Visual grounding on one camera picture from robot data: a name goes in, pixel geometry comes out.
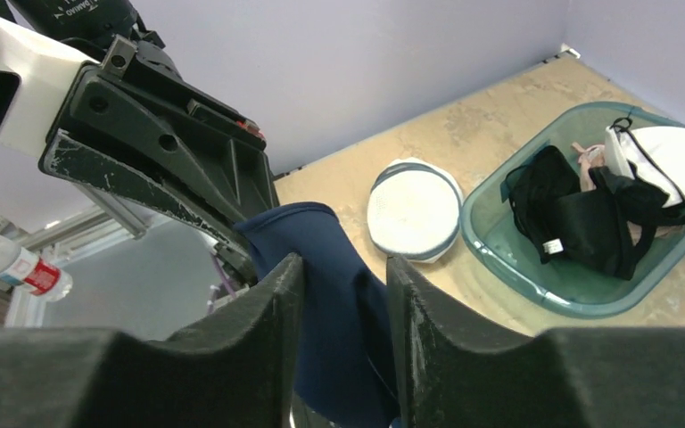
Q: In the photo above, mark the black garment in basin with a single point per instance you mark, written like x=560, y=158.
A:
x=532, y=187

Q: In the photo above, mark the plastic water bottle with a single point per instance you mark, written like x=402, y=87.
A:
x=22, y=267

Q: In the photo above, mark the teal plastic basin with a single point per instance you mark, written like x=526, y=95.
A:
x=563, y=285

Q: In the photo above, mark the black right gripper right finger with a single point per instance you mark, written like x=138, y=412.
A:
x=457, y=368

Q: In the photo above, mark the beige bra in basin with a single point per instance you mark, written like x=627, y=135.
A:
x=589, y=158

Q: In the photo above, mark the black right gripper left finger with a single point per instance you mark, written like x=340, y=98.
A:
x=233, y=368

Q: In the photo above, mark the white and black bra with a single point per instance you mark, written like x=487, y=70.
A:
x=654, y=154

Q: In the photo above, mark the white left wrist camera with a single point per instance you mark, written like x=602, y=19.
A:
x=36, y=74

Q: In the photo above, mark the navy blue bra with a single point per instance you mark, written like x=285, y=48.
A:
x=345, y=366

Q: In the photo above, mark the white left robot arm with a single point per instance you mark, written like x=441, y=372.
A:
x=95, y=20

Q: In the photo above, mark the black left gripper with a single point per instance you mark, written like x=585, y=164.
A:
x=132, y=127

